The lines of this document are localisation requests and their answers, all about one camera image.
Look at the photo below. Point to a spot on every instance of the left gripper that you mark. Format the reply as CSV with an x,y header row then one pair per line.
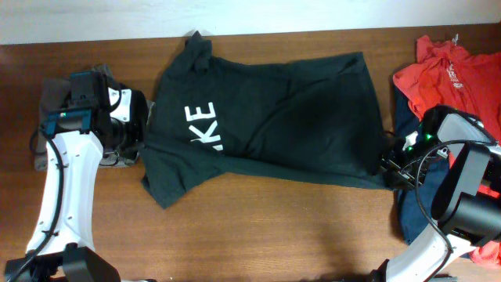
x,y
137,123

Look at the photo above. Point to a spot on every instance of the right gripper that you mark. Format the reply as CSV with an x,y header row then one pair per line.
x,y
393,158

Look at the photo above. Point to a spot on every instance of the dark green Nike t-shirt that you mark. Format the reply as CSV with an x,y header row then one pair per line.
x,y
312,121

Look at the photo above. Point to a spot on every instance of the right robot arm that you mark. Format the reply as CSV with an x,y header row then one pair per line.
x,y
461,218

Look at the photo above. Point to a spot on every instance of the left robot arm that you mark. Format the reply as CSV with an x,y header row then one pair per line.
x,y
61,247

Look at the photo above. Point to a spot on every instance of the black folded garment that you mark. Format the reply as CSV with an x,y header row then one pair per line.
x,y
129,114

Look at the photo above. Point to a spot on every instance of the blue garment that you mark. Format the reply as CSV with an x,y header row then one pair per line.
x,y
410,218

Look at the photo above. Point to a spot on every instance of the grey folded garment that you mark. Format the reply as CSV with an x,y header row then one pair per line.
x,y
49,94

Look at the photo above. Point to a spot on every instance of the red garment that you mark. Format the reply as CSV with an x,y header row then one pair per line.
x,y
446,73

